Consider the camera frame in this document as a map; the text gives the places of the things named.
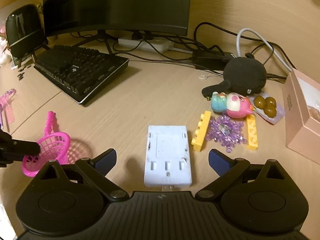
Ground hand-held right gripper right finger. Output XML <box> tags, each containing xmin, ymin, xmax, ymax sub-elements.
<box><xmin>196</xmin><ymin>149</ymin><xmax>288</xmax><ymax>202</ymax></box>

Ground pink plastic toy basket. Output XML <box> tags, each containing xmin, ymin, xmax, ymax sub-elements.
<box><xmin>22</xmin><ymin>111</ymin><xmax>71</xmax><ymax>178</ymax></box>

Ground pink plastic comb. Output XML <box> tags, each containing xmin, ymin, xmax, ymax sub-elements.
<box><xmin>0</xmin><ymin>88</ymin><xmax>18</xmax><ymax>128</ymax></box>

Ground black computer monitor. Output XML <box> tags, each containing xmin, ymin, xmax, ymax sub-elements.
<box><xmin>42</xmin><ymin>0</ymin><xmax>193</xmax><ymax>55</ymax></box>

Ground clear plastic bag with items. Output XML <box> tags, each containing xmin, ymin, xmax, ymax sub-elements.
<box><xmin>282</xmin><ymin>69</ymin><xmax>320</xmax><ymax>167</ymax></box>

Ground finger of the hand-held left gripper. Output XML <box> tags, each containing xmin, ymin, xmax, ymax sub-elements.
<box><xmin>0</xmin><ymin>129</ymin><xmax>41</xmax><ymax>155</ymax></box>
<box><xmin>0</xmin><ymin>154</ymin><xmax>25</xmax><ymax>168</ymax></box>

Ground packet of brown chocolate balls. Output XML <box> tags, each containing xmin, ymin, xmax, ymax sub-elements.
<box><xmin>253</xmin><ymin>94</ymin><xmax>286</xmax><ymax>125</ymax></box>

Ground black cable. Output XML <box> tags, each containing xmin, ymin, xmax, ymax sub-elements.
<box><xmin>250</xmin><ymin>39</ymin><xmax>291</xmax><ymax>83</ymax></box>
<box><xmin>112</xmin><ymin>31</ymin><xmax>196</xmax><ymax>62</ymax></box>
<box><xmin>193</xmin><ymin>22</ymin><xmax>273</xmax><ymax>55</ymax></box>

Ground pink and teal toy figure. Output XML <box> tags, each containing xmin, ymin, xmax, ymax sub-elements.
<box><xmin>211</xmin><ymin>91</ymin><xmax>256</xmax><ymax>119</ymax></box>

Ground purple snowflake ornament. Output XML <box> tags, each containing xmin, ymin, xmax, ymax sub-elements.
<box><xmin>206</xmin><ymin>113</ymin><xmax>247</xmax><ymax>153</ymax></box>

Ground white power strip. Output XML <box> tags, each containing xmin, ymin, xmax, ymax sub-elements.
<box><xmin>118</xmin><ymin>35</ymin><xmax>174</xmax><ymax>54</ymax></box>

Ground black plush toy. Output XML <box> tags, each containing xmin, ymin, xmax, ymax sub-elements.
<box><xmin>202</xmin><ymin>57</ymin><xmax>267</xmax><ymax>98</ymax></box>

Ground white cable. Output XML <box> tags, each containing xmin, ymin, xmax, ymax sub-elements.
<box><xmin>236</xmin><ymin>28</ymin><xmax>293</xmax><ymax>73</ymax></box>

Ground black speaker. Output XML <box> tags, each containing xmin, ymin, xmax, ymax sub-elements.
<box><xmin>5</xmin><ymin>4</ymin><xmax>49</xmax><ymax>68</ymax></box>

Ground white plastic adapter block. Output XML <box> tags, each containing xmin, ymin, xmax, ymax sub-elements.
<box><xmin>144</xmin><ymin>125</ymin><xmax>193</xmax><ymax>192</ymax></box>

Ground yellow toy brick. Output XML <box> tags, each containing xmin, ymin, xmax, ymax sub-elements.
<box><xmin>191</xmin><ymin>110</ymin><xmax>212</xmax><ymax>152</ymax></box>
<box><xmin>246</xmin><ymin>115</ymin><xmax>258</xmax><ymax>151</ymax></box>

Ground small black pieces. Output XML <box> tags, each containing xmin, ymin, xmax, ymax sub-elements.
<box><xmin>16</xmin><ymin>65</ymin><xmax>32</xmax><ymax>81</ymax></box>

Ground black keyboard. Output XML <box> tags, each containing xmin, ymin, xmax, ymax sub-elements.
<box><xmin>33</xmin><ymin>45</ymin><xmax>130</xmax><ymax>106</ymax></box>

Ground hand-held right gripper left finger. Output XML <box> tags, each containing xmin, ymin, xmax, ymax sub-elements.
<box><xmin>39</xmin><ymin>148</ymin><xmax>128</xmax><ymax>202</ymax></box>

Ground white and pink figurine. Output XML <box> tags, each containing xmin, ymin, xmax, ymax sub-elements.
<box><xmin>0</xmin><ymin>24</ymin><xmax>12</xmax><ymax>66</ymax></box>

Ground black power adapter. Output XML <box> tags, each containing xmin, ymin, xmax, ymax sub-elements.
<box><xmin>192</xmin><ymin>49</ymin><xmax>233</xmax><ymax>71</ymax></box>

